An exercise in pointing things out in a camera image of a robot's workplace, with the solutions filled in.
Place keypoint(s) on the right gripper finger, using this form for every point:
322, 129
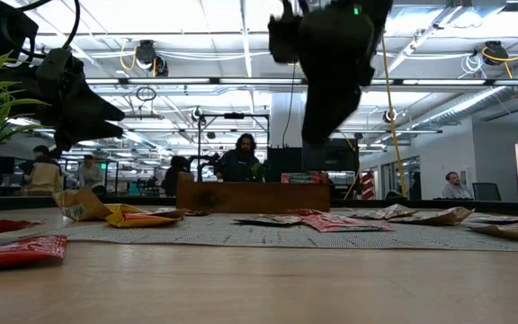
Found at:
326, 117

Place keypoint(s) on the black perforated computer case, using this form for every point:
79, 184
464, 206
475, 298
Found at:
286, 159

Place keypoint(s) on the wooden three-compartment tray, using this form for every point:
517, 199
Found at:
250, 198

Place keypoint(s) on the person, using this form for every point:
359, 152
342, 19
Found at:
238, 166
457, 191
90, 175
43, 177
175, 175

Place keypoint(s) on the black aluminium rig frame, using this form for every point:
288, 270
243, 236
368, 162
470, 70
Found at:
511, 206

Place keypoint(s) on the grey mesh mat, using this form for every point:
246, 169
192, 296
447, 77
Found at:
250, 236

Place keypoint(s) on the orange tea packet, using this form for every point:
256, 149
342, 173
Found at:
137, 220

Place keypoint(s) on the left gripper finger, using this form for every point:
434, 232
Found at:
99, 110
92, 132

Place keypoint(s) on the small green plant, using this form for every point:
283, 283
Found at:
258, 172

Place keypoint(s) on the beige tea packet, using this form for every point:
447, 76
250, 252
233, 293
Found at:
171, 211
79, 204
502, 219
389, 211
515, 231
439, 217

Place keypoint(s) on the office chair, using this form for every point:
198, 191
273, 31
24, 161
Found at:
486, 191

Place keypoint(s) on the black stand frame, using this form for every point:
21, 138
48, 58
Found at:
234, 115

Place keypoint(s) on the red white striped post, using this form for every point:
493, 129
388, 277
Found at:
369, 186

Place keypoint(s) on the silver ventilation duct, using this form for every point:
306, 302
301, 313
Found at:
488, 101

